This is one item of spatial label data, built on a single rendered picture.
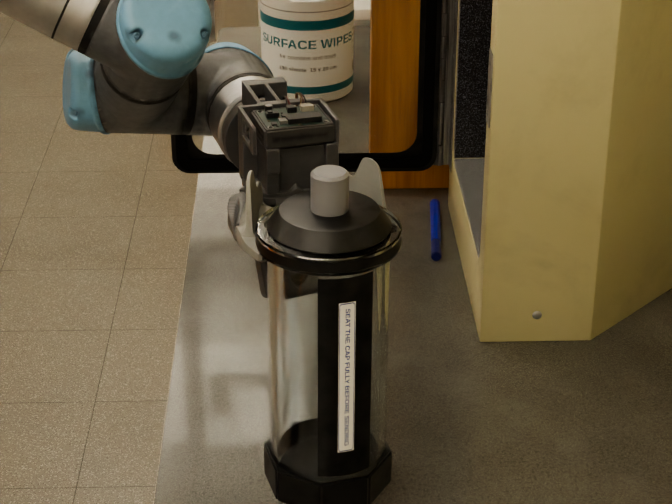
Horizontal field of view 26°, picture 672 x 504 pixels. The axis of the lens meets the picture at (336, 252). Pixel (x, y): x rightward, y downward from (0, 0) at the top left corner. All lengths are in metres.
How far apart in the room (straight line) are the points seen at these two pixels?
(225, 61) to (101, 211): 2.67
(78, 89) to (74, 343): 2.10
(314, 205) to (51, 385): 2.18
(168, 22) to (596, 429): 0.52
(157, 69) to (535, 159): 0.39
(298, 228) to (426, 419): 0.34
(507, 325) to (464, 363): 0.06
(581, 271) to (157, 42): 0.50
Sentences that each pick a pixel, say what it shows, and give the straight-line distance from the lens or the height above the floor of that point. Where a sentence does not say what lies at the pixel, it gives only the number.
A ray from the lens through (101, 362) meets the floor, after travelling 3.27.
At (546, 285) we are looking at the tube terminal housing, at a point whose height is 1.00.
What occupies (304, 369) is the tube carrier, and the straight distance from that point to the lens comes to 1.08.
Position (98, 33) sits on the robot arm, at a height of 1.30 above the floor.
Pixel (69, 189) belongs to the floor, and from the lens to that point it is 4.12.
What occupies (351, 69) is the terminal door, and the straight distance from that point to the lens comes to 1.64.
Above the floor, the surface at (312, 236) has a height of 1.21.
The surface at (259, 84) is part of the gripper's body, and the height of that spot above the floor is 1.24.
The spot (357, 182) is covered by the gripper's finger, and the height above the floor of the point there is 1.20.
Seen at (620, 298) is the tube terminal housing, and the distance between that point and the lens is 1.48.
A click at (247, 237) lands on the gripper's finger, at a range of 1.09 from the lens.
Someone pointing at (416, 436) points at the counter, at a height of 0.94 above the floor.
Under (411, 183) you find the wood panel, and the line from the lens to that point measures 1.76.
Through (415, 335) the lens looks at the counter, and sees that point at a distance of 1.45.
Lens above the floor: 1.66
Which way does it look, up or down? 27 degrees down
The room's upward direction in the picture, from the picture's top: straight up
